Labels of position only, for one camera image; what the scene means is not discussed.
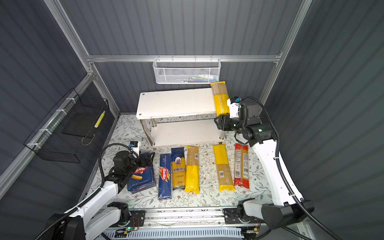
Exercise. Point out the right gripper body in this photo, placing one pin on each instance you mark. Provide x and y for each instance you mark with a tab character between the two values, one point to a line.
235	124

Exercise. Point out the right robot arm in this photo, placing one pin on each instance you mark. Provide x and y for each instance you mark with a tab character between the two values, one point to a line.
289	206

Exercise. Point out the yellow barcode spaghetti bag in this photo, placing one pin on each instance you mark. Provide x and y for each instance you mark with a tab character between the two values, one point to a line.
225	180

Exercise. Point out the blue Barilla pasta box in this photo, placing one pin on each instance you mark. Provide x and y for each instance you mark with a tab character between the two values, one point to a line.
142	179

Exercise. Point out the blue Barilla spaghetti box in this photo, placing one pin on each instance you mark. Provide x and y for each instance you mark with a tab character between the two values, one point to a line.
165	181

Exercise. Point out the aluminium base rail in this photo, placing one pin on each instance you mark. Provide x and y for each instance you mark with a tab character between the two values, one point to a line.
193	217

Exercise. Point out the black wire basket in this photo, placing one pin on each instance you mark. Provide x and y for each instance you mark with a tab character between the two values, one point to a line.
67	135

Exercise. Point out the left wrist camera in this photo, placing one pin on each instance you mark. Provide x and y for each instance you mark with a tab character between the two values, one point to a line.
135	145

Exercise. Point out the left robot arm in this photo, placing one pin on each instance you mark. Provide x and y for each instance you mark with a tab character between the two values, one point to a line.
97	212

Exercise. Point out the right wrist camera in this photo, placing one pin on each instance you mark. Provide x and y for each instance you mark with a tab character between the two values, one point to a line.
234	105

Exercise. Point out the yellow clear spaghetti bag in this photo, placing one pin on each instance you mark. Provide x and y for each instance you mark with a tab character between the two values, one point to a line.
192	170

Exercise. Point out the red yellow spaghetti bag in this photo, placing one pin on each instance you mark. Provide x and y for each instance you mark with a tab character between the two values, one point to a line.
242	166

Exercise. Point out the white two-tier shelf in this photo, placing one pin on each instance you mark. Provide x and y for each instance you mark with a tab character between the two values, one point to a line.
166	117

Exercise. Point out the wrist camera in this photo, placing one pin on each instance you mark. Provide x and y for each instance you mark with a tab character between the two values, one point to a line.
135	145
234	105

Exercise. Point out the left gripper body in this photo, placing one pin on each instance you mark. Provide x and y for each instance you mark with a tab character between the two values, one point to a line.
132	160

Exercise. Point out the yellow brush in basket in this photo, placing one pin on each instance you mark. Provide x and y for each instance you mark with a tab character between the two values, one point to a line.
99	120

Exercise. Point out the blue yellow spaghetti bag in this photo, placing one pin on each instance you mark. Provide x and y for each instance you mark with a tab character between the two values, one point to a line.
178	168

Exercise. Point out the white wire mesh basket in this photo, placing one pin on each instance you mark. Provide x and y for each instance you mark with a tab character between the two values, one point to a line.
166	73

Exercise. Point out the yellow Pastatime spaghetti bag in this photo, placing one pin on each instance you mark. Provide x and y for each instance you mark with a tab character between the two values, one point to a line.
221	96

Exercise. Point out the items in white basket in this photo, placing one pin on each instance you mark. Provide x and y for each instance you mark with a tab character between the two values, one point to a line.
199	79

